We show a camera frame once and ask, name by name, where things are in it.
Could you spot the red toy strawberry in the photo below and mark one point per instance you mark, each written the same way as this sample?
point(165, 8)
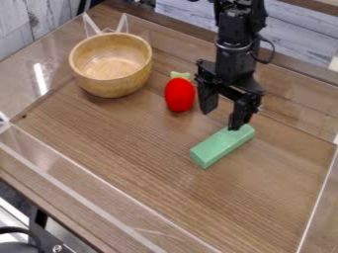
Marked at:
point(179, 92)

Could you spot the light brown wooden bowl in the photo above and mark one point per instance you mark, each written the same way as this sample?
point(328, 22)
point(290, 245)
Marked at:
point(111, 64)

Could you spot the black metal table leg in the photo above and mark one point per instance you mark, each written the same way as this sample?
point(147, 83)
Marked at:
point(51, 244)

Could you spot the green rectangular block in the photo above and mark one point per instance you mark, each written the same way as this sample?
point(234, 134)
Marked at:
point(220, 144)

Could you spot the clear acrylic table barrier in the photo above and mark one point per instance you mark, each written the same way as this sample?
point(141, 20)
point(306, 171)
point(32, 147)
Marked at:
point(105, 164)

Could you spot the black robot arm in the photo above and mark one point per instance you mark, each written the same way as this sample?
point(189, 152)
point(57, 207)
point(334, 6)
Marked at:
point(241, 19)

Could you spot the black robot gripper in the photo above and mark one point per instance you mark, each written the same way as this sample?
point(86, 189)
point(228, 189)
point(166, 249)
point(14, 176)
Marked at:
point(229, 77)

